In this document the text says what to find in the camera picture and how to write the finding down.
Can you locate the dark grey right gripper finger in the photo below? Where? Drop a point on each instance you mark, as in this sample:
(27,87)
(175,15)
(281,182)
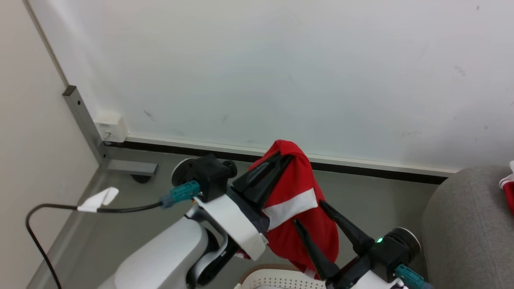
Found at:
(315,251)
(347,228)

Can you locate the black round foot pad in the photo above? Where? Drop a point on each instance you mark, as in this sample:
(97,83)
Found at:
(141,178)

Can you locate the dark baseboard strip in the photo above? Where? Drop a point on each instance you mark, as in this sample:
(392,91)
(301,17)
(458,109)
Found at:
(281,158)

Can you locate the grey metal foot bar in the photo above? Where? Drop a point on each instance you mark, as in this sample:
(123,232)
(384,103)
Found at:
(132,167)

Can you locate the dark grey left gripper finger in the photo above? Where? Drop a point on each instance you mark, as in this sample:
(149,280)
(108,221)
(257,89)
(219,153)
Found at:
(257,172)
(273,180)

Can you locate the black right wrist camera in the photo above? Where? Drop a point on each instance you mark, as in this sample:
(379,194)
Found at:
(403,243)

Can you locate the red garment with white stripe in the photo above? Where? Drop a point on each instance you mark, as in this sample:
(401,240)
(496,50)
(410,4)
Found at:
(301,237)

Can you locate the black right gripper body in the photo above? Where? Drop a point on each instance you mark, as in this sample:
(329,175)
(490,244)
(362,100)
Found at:
(373,261)

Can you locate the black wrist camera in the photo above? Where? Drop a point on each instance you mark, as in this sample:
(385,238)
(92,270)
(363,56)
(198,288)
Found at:
(207,172)
(403,243)

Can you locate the white tape tag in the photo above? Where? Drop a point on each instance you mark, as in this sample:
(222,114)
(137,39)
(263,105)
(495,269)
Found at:
(98,199)

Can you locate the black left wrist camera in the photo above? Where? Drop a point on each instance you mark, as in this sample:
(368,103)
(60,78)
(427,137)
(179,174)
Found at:
(207,172)

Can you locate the grey fabric sofa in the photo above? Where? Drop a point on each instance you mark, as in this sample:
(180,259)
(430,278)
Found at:
(470,228)

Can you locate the white wall socket box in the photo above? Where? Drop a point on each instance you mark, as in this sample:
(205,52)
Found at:
(111,128)

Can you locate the white perforated laundry basket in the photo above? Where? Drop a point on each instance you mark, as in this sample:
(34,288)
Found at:
(281,281)

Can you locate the grey metal post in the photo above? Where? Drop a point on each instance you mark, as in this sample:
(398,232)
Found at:
(82,116)

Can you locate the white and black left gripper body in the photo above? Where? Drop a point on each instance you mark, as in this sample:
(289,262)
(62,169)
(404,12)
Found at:
(235,222)

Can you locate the red and white clothing item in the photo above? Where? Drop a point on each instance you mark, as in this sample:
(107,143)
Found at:
(508,188)

